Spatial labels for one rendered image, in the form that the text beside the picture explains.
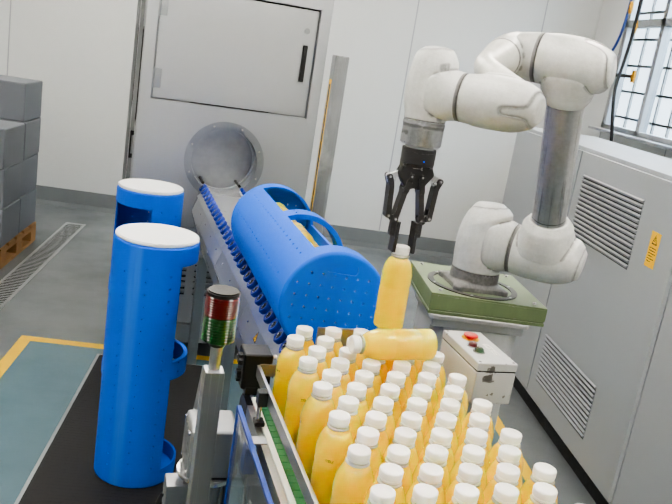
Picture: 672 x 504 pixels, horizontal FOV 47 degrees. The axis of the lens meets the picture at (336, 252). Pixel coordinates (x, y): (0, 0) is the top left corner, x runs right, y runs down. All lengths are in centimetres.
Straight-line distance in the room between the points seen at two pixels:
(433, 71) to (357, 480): 83
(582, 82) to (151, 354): 158
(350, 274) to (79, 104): 556
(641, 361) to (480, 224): 118
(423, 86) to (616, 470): 224
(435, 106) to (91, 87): 585
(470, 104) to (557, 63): 54
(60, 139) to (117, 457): 489
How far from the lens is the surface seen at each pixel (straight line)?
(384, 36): 720
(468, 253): 246
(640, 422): 345
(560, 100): 216
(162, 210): 338
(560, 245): 237
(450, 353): 191
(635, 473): 356
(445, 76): 165
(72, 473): 300
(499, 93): 161
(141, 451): 285
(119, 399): 278
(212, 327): 146
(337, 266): 198
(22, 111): 576
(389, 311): 176
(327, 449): 143
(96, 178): 741
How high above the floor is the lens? 171
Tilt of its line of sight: 14 degrees down
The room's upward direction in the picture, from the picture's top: 9 degrees clockwise
